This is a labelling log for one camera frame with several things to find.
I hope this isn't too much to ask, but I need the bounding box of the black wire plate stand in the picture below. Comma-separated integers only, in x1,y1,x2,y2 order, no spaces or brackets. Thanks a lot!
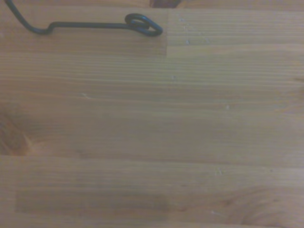
4,0,164,38

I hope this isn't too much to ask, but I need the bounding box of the pink plastic bowl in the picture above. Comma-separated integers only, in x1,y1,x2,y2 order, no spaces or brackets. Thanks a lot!
149,0,181,9

